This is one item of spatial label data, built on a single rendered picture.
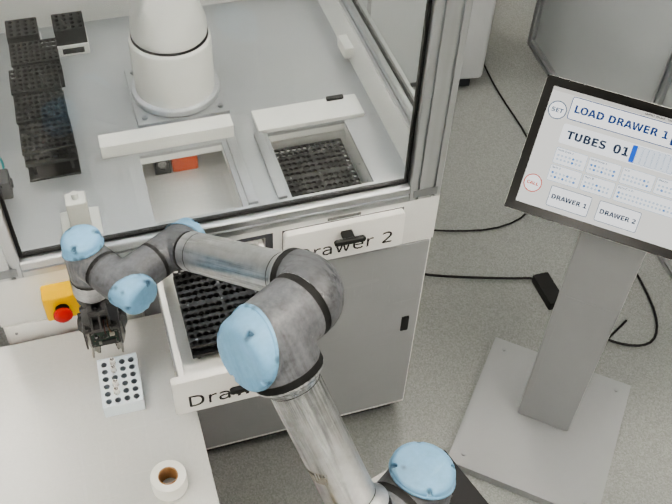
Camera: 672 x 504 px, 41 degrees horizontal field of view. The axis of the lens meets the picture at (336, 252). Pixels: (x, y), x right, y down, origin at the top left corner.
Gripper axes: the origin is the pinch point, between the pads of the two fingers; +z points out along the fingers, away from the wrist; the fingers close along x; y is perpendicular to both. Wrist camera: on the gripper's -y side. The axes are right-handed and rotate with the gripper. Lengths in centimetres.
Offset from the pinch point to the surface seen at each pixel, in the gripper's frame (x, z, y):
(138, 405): 3.8, 7.6, 11.7
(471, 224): 131, 86, -88
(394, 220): 68, -5, -15
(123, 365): 2.1, 6.1, 1.9
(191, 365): 16.0, 2.0, 8.4
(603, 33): 197, 43, -135
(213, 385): 19.1, -3.8, 18.3
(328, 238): 52, -4, -15
